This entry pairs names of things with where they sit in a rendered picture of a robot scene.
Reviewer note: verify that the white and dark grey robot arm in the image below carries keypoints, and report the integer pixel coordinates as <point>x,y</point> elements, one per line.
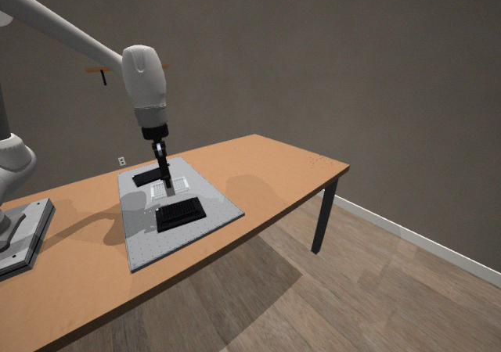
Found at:
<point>141,73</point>

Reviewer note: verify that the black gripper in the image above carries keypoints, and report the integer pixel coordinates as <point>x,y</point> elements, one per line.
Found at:
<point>156,134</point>

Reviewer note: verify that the black well plate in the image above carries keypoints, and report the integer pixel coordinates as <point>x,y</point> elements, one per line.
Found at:
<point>178,211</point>

